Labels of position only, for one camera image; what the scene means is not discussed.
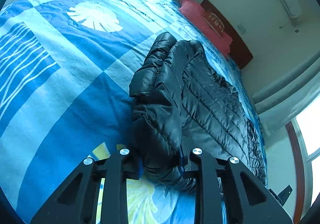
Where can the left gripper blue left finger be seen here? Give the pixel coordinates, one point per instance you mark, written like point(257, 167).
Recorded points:
point(139, 168)

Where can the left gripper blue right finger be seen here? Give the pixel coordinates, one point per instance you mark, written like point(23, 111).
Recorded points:
point(181, 164)

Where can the black quilted puffer jacket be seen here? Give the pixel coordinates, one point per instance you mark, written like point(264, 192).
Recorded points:
point(177, 94)

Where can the dark wooden headboard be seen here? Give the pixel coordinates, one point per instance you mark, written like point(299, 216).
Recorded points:
point(239, 50)

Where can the blue patterned bed sheet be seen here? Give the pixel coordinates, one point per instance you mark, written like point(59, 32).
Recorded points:
point(66, 66)

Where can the dark red embroidered cushion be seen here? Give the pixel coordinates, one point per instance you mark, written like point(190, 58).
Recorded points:
point(214, 22)

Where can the red pillow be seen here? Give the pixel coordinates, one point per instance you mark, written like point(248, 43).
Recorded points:
point(193, 11)

